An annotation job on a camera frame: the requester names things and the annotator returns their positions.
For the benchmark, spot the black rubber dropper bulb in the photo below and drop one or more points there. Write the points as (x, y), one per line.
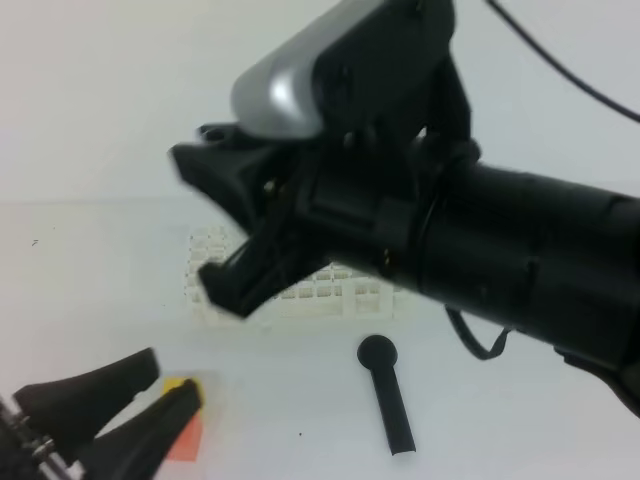
(378, 354)

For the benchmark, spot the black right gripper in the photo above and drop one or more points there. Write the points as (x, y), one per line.
(394, 109)

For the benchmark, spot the white test tube rack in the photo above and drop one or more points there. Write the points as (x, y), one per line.
(335, 292)

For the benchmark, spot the orange foam cube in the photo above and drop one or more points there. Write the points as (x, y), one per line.
(187, 445)

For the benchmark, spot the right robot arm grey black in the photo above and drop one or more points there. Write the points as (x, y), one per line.
(553, 260)

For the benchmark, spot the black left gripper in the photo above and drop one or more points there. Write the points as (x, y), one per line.
(40, 436)

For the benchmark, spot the yellow foam cube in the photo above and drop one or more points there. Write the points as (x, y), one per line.
(172, 386)

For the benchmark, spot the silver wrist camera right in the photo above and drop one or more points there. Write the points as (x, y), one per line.
(274, 98)

